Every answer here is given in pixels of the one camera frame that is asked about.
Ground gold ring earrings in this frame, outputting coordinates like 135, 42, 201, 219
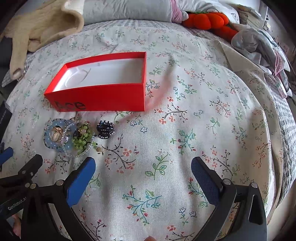
50, 126, 63, 143

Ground blue bead bracelet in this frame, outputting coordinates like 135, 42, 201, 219
43, 118, 77, 153

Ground green bead ornament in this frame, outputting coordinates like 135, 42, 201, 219
72, 123, 95, 152

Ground red jewelry box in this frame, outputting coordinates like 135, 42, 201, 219
44, 52, 147, 112

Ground black small box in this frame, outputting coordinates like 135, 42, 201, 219
0, 101, 12, 141

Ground beige quilted jacket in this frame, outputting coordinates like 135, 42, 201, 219
1, 1, 84, 80

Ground floral bed sheet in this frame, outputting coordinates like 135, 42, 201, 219
0, 19, 296, 241

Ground grey pillow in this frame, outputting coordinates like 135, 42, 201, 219
83, 0, 171, 25

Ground grey crumpled clothing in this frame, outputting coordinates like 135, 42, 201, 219
231, 28, 290, 76

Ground orange plush toy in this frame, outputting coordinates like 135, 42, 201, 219
182, 12, 238, 42

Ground pink cloth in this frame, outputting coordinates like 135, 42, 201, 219
170, 0, 189, 24

